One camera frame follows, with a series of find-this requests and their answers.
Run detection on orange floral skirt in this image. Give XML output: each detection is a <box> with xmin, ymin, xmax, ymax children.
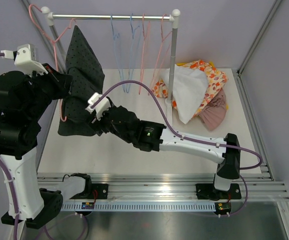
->
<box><xmin>152</xmin><ymin>58</ymin><xmax>229</xmax><ymax>118</ymax></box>

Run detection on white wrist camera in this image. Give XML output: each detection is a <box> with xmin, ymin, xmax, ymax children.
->
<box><xmin>0</xmin><ymin>43</ymin><xmax>48</xmax><ymax>77</ymax></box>
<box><xmin>85</xmin><ymin>92</ymin><xmax>112</xmax><ymax>121</ymax></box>

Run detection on dusty pink ruffled skirt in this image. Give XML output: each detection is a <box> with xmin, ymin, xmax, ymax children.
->
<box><xmin>198</xmin><ymin>89</ymin><xmax>227</xmax><ymax>131</ymax></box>

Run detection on dark grey dotted skirt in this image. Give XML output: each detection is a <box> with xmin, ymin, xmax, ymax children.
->
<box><xmin>58</xmin><ymin>26</ymin><xmax>105</xmax><ymax>137</ymax></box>

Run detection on white metal clothes rack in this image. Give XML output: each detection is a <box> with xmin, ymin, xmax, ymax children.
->
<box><xmin>40</xmin><ymin>6</ymin><xmax>181</xmax><ymax>132</ymax></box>

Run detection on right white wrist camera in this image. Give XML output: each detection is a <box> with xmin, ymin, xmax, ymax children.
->
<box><xmin>85</xmin><ymin>92</ymin><xmax>112</xmax><ymax>121</ymax></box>

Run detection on white slotted cable duct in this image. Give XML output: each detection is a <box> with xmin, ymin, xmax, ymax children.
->
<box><xmin>61</xmin><ymin>201</ymin><xmax>216</xmax><ymax>212</ymax></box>

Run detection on blue wire hanger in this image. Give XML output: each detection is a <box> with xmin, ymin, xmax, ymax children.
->
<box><xmin>128</xmin><ymin>14</ymin><xmax>140</xmax><ymax>80</ymax></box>
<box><xmin>110</xmin><ymin>14</ymin><xmax>129</xmax><ymax>82</ymax></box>

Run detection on white skirt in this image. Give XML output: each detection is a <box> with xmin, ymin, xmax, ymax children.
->
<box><xmin>172</xmin><ymin>65</ymin><xmax>209</xmax><ymax>124</ymax></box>

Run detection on pink wire hanger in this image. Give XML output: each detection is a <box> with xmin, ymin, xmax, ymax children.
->
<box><xmin>28</xmin><ymin>4</ymin><xmax>77</xmax><ymax>123</ymax></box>
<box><xmin>140</xmin><ymin>13</ymin><xmax>151</xmax><ymax>83</ymax></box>
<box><xmin>149</xmin><ymin>14</ymin><xmax>172</xmax><ymax>89</ymax></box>

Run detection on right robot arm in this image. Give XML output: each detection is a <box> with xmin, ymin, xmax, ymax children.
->
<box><xmin>86</xmin><ymin>93</ymin><xmax>241</xmax><ymax>201</ymax></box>

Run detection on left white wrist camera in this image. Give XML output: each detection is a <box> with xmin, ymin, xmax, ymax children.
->
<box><xmin>0</xmin><ymin>43</ymin><xmax>48</xmax><ymax>77</ymax></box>

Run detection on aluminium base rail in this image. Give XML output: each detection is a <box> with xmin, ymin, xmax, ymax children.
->
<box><xmin>18</xmin><ymin>173</ymin><xmax>289</xmax><ymax>202</ymax></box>

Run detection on yellow plastic bin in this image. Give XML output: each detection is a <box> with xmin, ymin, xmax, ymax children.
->
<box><xmin>176</xmin><ymin>59</ymin><xmax>215</xmax><ymax>68</ymax></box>

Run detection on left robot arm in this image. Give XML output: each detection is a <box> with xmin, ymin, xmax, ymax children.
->
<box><xmin>0</xmin><ymin>64</ymin><xmax>93</xmax><ymax>230</ymax></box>

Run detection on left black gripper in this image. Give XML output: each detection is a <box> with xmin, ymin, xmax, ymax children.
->
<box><xmin>23</xmin><ymin>62</ymin><xmax>73</xmax><ymax>122</ymax></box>

